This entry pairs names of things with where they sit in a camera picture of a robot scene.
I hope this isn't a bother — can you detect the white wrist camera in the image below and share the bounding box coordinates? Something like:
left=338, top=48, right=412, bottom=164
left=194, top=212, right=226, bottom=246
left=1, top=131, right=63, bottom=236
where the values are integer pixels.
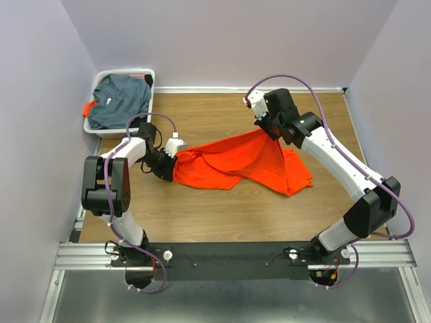
left=163, top=138, right=187, bottom=159
left=243, top=89, right=269, bottom=120

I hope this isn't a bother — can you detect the grey blue t shirt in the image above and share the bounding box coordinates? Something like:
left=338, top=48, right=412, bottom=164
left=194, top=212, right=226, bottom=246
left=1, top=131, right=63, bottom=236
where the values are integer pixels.
left=88, top=73, right=152, bottom=130

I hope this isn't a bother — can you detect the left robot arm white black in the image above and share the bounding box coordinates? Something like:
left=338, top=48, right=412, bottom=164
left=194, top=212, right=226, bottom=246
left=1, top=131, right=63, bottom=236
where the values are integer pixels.
left=81, top=122, right=186, bottom=266

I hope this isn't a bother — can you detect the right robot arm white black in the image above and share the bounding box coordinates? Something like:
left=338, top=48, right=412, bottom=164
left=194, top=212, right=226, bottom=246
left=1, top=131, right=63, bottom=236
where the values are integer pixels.
left=244, top=88, right=401, bottom=264

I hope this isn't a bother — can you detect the orange t shirt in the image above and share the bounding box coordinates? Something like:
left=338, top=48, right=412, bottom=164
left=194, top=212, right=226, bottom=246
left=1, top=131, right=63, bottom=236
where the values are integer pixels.
left=173, top=129, right=313, bottom=196

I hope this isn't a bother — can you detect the aluminium frame rail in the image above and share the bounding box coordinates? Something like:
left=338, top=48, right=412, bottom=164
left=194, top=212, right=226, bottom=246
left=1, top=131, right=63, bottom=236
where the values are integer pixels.
left=54, top=240, right=417, bottom=271

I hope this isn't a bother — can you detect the black garment in basket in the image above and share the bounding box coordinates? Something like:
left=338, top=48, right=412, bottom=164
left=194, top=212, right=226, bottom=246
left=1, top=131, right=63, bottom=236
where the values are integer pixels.
left=144, top=74, right=154, bottom=88

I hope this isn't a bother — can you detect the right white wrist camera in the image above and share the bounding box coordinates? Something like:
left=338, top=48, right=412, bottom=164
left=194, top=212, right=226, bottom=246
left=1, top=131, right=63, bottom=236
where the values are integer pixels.
left=243, top=89, right=269, bottom=120

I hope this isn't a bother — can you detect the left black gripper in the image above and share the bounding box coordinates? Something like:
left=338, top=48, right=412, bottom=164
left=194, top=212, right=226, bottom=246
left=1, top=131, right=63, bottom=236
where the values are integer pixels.
left=139, top=147, right=178, bottom=182

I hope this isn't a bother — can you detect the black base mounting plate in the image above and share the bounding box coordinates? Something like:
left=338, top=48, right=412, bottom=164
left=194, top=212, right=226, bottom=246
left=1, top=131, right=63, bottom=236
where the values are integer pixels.
left=105, top=241, right=350, bottom=288

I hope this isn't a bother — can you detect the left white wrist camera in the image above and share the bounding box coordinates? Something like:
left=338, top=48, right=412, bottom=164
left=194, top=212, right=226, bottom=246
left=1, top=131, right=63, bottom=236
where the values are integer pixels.
left=163, top=138, right=187, bottom=159

